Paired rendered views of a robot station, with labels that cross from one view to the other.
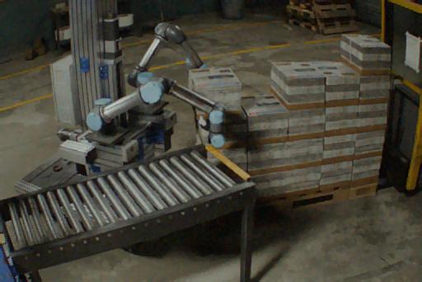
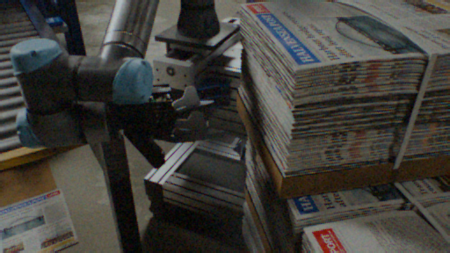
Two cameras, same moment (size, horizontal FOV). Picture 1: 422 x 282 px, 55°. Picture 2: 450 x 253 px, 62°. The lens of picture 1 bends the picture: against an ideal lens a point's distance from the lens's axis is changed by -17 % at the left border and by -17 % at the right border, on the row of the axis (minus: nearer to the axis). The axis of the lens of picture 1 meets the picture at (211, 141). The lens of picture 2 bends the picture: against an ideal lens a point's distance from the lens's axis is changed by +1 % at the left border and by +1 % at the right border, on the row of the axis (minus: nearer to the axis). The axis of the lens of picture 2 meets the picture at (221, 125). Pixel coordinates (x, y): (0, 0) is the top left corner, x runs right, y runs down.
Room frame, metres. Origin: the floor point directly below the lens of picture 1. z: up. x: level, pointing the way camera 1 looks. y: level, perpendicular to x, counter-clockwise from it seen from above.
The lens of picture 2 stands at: (2.75, -0.62, 1.25)
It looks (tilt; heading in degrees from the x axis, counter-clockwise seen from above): 33 degrees down; 88
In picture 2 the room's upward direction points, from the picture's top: straight up
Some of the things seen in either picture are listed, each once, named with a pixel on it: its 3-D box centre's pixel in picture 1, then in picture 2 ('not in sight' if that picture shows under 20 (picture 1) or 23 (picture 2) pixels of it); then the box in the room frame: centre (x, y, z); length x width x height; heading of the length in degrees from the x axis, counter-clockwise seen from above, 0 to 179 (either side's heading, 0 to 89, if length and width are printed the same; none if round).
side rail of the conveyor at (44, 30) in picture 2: (100, 183); (56, 57); (2.22, 0.62, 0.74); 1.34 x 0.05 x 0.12; 119
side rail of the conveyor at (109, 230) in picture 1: (133, 231); not in sight; (1.78, 0.38, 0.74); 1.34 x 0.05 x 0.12; 119
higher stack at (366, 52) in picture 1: (362, 116); not in sight; (3.24, -1.21, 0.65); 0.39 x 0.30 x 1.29; 10
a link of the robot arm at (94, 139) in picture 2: not in sight; (100, 121); (2.54, -0.02, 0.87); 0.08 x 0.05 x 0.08; 99
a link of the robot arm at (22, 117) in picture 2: (217, 138); (54, 125); (2.47, -0.04, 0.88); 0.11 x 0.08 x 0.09; 9
